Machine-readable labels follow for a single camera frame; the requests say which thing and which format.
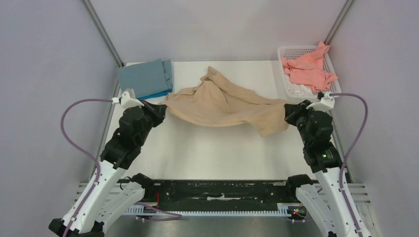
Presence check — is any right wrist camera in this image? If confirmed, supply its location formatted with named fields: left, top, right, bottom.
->
left=306, top=92, right=335, bottom=112

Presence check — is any white cable duct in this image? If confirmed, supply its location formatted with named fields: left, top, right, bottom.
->
left=122, top=203, right=302, bottom=217

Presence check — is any grey-blue folded t shirt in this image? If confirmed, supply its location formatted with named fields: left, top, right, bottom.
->
left=118, top=59, right=173, bottom=98

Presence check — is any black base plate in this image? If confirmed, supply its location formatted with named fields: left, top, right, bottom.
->
left=118, top=179, right=297, bottom=212

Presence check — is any white t shirt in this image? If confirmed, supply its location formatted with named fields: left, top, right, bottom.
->
left=285, top=75, right=313, bottom=96

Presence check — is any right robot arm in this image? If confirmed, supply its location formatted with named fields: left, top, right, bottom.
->
left=284, top=100, right=372, bottom=237

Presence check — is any bright blue folded t shirt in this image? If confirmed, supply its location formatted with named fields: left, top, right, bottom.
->
left=137, top=89, right=172, bottom=100

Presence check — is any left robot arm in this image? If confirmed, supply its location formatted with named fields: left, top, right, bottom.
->
left=48, top=100, right=167, bottom=237

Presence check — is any beige t shirt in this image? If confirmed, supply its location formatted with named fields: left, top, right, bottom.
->
left=163, top=67, right=289, bottom=137

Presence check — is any aluminium frame rail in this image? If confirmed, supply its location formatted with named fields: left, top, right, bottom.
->
left=81, top=0, right=125, bottom=68

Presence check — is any pink t shirt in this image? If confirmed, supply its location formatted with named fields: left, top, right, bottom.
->
left=280, top=42, right=338, bottom=94

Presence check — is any white plastic laundry basket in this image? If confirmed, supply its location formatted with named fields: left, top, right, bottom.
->
left=277, top=45, right=335, bottom=102

